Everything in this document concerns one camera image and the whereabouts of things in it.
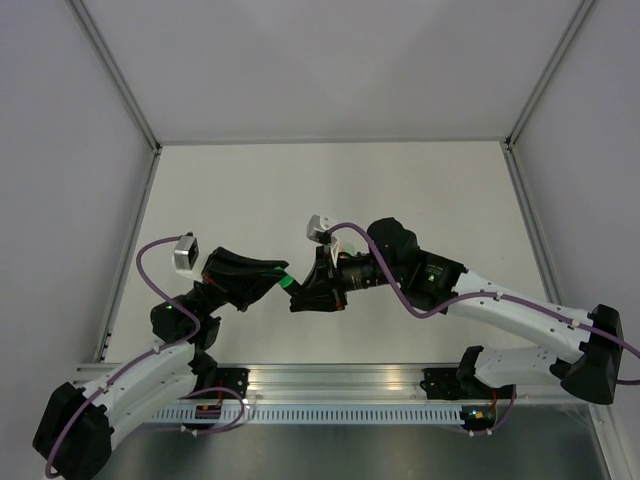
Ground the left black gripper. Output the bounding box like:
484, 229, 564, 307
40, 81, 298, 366
191, 246, 293, 319

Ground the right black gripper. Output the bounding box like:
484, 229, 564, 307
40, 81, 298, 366
289, 242, 402, 311

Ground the bright green pen cap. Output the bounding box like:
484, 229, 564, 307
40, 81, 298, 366
279, 274, 296, 289

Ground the black green-tipped highlighter pen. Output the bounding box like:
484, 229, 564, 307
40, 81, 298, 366
285, 280, 302, 298

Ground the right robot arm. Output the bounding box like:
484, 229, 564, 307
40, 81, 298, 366
281, 215, 623, 405

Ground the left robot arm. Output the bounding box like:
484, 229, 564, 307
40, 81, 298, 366
32, 234, 288, 479

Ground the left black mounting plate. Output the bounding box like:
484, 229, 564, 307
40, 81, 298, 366
213, 367, 250, 399

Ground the black mounting plate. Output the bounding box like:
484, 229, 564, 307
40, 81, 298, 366
213, 367, 250, 399
420, 367, 514, 401

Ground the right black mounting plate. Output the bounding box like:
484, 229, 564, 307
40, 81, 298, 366
420, 367, 514, 401

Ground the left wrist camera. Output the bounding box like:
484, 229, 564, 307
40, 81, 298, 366
172, 232, 202, 281

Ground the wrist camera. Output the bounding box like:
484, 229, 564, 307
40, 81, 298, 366
172, 232, 202, 281
306, 214, 339, 262

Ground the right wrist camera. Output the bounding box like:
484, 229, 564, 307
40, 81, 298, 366
306, 214, 339, 262

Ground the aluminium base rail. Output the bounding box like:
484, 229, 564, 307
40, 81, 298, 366
72, 363, 614, 404

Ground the white slotted cable duct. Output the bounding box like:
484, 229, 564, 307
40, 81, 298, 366
148, 403, 463, 425

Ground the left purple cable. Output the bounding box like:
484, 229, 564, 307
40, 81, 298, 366
44, 234, 246, 476

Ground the right aluminium frame post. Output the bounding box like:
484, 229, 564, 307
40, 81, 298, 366
500, 0, 599, 304

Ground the aluminium frame post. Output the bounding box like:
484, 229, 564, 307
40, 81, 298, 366
500, 0, 599, 304
65, 0, 162, 363

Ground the left aluminium frame post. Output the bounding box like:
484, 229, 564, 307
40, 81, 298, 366
65, 0, 162, 363

